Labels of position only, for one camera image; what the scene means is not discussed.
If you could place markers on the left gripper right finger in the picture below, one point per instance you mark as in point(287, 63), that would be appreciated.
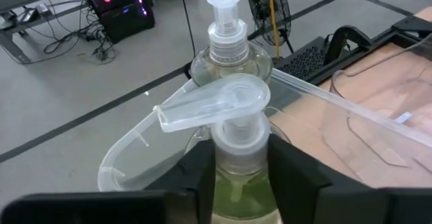
point(337, 207)

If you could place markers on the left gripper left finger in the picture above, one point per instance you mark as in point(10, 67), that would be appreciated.
point(101, 210)

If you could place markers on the yellow-green soap pump bottle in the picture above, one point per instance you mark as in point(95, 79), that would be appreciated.
point(229, 42)
point(241, 143)

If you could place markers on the clear tall plastic bin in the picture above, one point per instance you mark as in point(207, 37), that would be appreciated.
point(337, 100)

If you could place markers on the black perforated metal plate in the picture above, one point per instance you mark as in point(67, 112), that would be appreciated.
point(303, 60)

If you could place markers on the black computer tower pink lights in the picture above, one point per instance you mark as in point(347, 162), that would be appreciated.
point(125, 25)

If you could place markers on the black floor fan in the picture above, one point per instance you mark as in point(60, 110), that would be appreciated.
point(260, 8)

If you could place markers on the black metal table frame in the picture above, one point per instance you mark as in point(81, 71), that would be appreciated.
point(347, 35)

